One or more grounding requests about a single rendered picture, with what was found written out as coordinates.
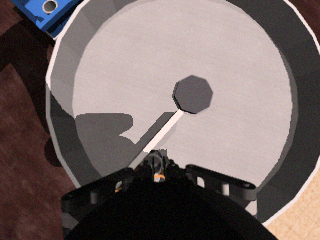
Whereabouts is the blue open crate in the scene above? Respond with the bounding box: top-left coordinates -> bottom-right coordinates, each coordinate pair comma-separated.
11,0 -> 84,41

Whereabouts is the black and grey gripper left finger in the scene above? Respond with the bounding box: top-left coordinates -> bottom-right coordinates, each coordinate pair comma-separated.
61,157 -> 155,238

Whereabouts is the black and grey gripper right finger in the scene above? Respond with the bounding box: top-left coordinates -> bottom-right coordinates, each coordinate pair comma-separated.
163,156 -> 257,219

